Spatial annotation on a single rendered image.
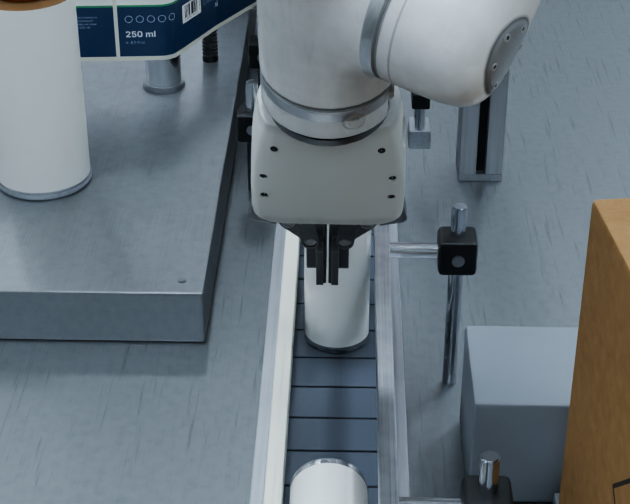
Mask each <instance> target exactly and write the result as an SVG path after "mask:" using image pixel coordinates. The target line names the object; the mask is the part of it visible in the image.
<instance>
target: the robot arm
mask: <svg viewBox="0 0 630 504"><path fill-rule="evenodd" d="M540 2H541V0H257V21H258V43H259V64H260V83H261V85H260V87H259V89H258V93H257V97H256V101H255V107H254V113H253V123H252V144H251V195H252V196H251V200H250V208H249V217H250V218H251V219H252V220H255V221H261V222H267V223H273V224H276V223H279V224H280V225H281V226H282V227H283V228H285V229H286V230H288V231H290V232H291V233H293V234H294V235H296V236H297V237H299V238H300V240H301V244H302V246H303V247H305V248H306V268H316V285H323V283H326V267H327V224H329V270H328V283H331V285H338V274H339V268H349V249H350V248H352V247H353V245H354V241H355V239H356V238H358V237H360V236H361V235H363V234H365V233H366V232H368V231H370V230H371V229H373V228H374V227H375V226H376V225H378V224H380V226H382V225H389V224H396V223H402V222H405V221H406V220H407V204H406V201H405V197H404V196H405V167H406V132H405V117H404V110H403V103H402V99H401V95H400V91H399V88H398V87H400V88H403V89H405V90H408V91H410V92H412V93H415V94H417V95H420V96H423V97H425V98H428V99H430V100H433V101H436V102H439V103H442V104H446V105H449V106H455V107H468V106H472V105H475V104H479V103H480V102H482V101H484V100H485V99H486V98H488V97H489V96H490V95H491V94H492V93H493V92H494V91H495V89H496V88H497V87H498V85H499V84H500V83H501V81H502V79H503V78H505V77H506V75H507V74H508V72H509V70H508V69H509V67H510V65H511V64H512V62H513V60H514V58H515V56H516V54H517V52H518V50H520V49H521V47H522V44H523V42H522V41H523V39H524V37H525V35H526V33H527V31H528V29H529V27H530V24H531V22H532V20H533V18H534V16H535V14H536V11H537V9H538V7H539V5H540Z"/></svg>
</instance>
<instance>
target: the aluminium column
mask: <svg viewBox="0 0 630 504"><path fill-rule="evenodd" d="M508 70H509V72H508V74H507V75H506V77H505V78H503V79H502V81H501V83H500V84H499V85H498V87H497V88H496V89H495V91H494V92H493V93H492V94H491V95H490V96H489V97H488V98H486V99H485V100H484V101H482V102H480V103H479V104H475V105H472V106H468V107H458V125H457V143H456V168H457V176H458V181H502V172H503V158H504V145H505V132H506V118H507V105H508V92H509V78H510V67H509V69H508Z"/></svg>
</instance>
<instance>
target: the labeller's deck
mask: <svg viewBox="0 0 630 504"><path fill-rule="evenodd" d="M256 14H257V9H249V10H248V11H246V12H244V13H243V14H241V15H239V16H238V17H236V18H234V19H233V20H231V21H230V22H228V23H226V24H225V25H223V26H221V27H220V28H218V29H217V34H218V35H217V37H218V38H217V41H218V42H217V44H218V46H217V48H218V50H217V51H218V61H217V62H214V63H206V62H204V61H203V60H202V56H203V54H202V52H203V50H202V48H203V47H202V40H200V41H199V42H197V43H196V44H194V45H193V46H192V47H190V48H189V49H187V50H186V51H184V52H183V53H181V54H180V59H181V75H182V76H183V77H184V78H185V87H184V88H182V89H181V90H179V91H177V92H174V93H168V94H156V93H152V92H149V91H147V90H145V89H144V88H143V79H144V78H145V77H146V69H145V60H134V61H81V69H82V80H83V91H84V102H85V113H86V124H87V136H88V147H89V158H90V165H91V168H92V177H91V179H90V181H89V182H88V183H87V184H86V185H85V186H84V187H83V188H81V189H80V190H78V191H76V192H74V193H72V194H69V195H67V196H63V197H60V198H55V199H48V200H28V199H21V198H17V197H14V196H11V195H9V194H7V193H5V192H4V191H2V190H1V189H0V339H59V340H129V341H199V342H202V341H204V340H205V339H206V333H207V327H208V320H209V314H210V308H211V301H212V295H213V289H214V282H215V276H216V270H217V263H218V257H219V251H220V244H221V238H222V232H223V225H224V219H225V213H226V206H227V200H228V194H229V187H230V181H231V175H232V168H233V162H234V156H235V149H236V143H237V123H236V117H237V111H238V107H239V105H242V104H243V99H244V92H245V86H246V85H245V82H246V80H247V73H248V67H249V65H248V44H249V38H250V36H252V35H254V29H255V23H256Z"/></svg>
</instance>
